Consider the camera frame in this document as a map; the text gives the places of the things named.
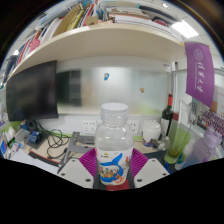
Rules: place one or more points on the flat round red coaster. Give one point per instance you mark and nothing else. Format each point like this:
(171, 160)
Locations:
(118, 187)

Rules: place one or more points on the group photo poster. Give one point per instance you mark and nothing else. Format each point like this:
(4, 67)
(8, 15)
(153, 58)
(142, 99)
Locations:
(211, 121)

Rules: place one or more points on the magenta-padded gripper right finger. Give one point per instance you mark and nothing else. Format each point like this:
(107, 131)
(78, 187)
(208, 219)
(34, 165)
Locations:
(151, 170)

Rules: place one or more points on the black computer monitor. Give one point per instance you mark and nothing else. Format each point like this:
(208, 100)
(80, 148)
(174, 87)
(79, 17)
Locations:
(31, 90)

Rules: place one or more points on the white wall socket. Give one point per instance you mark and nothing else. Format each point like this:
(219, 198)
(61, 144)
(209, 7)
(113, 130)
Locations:
(89, 126)
(134, 126)

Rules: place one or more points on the grey metal laptop stand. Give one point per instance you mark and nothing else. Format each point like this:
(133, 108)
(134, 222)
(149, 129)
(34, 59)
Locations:
(75, 146)

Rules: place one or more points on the clear plastic water bottle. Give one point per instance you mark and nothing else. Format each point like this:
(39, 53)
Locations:
(113, 143)

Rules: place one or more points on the ceiling lights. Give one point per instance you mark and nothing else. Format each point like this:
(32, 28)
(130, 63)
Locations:
(185, 29)

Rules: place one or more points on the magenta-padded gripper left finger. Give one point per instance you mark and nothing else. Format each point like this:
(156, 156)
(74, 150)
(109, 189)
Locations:
(75, 170)

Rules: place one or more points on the purple hanging banner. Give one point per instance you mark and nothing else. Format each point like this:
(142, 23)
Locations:
(199, 73)

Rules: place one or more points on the small blue box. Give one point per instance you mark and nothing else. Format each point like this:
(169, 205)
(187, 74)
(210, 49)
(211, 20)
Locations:
(35, 137)

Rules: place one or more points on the wall shelf with books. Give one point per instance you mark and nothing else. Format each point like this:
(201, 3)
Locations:
(100, 40)

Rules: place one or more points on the white ceramic jar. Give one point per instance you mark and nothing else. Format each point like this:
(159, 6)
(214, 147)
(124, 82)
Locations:
(151, 133)

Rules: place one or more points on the dark wine bottle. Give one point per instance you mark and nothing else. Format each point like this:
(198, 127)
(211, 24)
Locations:
(166, 120)

